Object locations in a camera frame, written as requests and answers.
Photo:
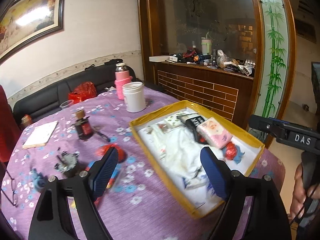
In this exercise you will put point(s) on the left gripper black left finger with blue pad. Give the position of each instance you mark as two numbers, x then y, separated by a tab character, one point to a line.
52	217

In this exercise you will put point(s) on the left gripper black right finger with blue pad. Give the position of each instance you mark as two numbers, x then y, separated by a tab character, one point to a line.
267	217

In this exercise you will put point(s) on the red blue sock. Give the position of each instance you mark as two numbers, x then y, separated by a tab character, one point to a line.
232	152

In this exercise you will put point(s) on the pink tissue pack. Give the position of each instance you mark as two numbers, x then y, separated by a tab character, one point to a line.
214	133

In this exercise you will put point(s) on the person's right hand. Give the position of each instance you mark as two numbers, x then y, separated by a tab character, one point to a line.
299	194

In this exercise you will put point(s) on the blue small sock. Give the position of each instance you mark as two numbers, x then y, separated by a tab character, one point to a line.
38	179

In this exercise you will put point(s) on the eyeglasses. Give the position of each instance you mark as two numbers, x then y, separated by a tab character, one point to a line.
10	192

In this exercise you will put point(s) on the black small gadget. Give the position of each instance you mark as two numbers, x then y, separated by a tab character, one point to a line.
67	163

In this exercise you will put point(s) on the bamboo print glass panel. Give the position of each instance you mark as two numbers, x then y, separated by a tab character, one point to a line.
275	68

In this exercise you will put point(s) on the purple floral tablecloth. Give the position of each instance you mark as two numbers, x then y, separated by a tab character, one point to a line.
139	207

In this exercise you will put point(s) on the blue white tissue pack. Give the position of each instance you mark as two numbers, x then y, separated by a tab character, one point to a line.
199	186

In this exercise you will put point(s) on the red crumpled plastic bag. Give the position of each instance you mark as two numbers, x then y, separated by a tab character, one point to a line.
122	156

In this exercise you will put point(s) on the white notepad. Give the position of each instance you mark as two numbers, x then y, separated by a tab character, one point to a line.
40	135

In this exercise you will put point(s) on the dark ink bottle with cork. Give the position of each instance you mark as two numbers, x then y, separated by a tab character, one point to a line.
82	125

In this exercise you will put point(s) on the person in red clothes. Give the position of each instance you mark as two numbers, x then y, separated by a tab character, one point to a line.
9	130

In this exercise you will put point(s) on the black pen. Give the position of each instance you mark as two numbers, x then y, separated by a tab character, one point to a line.
104	137

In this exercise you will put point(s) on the brown small jar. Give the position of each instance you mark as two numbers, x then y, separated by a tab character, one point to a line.
26	121

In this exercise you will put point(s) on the white cloth in box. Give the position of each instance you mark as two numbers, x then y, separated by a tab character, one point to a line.
183	156

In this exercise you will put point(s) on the black snack packet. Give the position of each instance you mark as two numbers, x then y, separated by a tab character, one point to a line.
192	121

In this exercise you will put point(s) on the clear plastic cup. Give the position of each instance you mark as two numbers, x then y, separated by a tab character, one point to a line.
67	104

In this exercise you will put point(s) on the wooden brick-pattern cabinet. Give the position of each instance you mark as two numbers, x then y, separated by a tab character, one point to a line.
228	80

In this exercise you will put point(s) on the black leather sofa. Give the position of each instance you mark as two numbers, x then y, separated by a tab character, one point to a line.
48	100

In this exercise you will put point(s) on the yellow shallow cardboard box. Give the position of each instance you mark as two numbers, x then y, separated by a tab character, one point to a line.
198	207

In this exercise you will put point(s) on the white green leaf tissue pack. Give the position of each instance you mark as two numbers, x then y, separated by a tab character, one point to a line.
174	121

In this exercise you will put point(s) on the red plastic bag on sofa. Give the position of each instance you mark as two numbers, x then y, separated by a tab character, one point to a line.
84	91

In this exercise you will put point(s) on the white green tumbler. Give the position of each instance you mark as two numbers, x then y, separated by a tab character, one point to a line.
206	44

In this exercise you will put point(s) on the white plastic sachet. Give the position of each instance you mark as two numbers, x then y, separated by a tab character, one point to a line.
159	138

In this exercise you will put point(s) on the white plastic jar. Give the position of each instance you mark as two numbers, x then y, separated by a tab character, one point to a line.
134	97

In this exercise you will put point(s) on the pink thermos bottle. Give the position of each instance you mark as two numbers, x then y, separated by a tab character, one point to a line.
123	77

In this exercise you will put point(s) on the white flat box on cabinet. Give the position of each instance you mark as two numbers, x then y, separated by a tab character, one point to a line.
163	58

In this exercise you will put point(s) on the framed painting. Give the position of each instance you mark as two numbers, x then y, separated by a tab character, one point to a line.
28	20

